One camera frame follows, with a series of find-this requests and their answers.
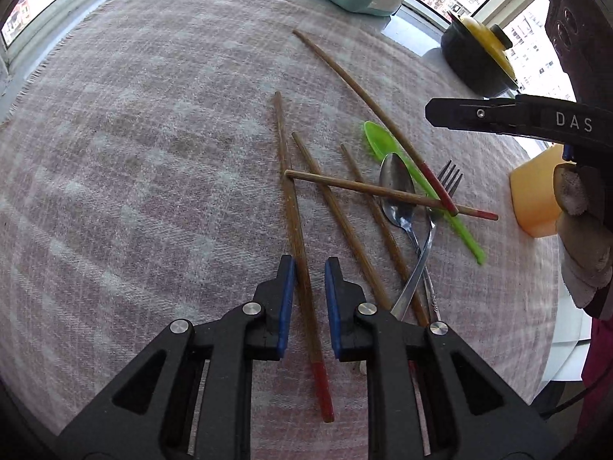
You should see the person's pink red clothing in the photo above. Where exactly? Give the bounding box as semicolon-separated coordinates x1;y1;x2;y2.
580;319;613;439

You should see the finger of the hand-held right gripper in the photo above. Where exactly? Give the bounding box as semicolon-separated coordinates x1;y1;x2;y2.
425;96;528;136

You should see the green plastic spoon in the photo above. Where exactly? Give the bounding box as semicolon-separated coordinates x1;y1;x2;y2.
363;121;487;266

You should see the plaid cloth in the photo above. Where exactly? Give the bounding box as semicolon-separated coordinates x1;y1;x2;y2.
0;0;561;460

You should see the wooden chopstick red tip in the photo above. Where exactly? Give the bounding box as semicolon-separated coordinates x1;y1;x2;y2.
292;29;459;216
273;91;335;423
291;131;393;314
285;169;500;222
340;144;430;327

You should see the metal spoon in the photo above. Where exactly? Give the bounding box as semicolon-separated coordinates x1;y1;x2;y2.
379;152;441;324

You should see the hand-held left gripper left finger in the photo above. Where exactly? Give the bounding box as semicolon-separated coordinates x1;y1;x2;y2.
57;255;296;460

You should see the person's right hand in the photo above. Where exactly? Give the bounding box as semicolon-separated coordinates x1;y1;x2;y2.
553;163;613;308

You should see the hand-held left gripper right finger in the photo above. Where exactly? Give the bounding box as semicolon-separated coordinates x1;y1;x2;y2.
324;256;556;460

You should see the black cable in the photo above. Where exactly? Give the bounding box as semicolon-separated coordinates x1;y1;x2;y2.
537;371;613;417

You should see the yellow pot lid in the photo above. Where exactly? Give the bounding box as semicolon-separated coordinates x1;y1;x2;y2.
452;14;518;82

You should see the black pot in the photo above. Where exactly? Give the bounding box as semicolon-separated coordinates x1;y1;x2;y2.
441;18;522;97

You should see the orange plastic cup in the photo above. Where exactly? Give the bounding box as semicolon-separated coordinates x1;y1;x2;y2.
509;144;568;238

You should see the metal fork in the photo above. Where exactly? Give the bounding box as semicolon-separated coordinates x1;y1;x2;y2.
390;159;464;321

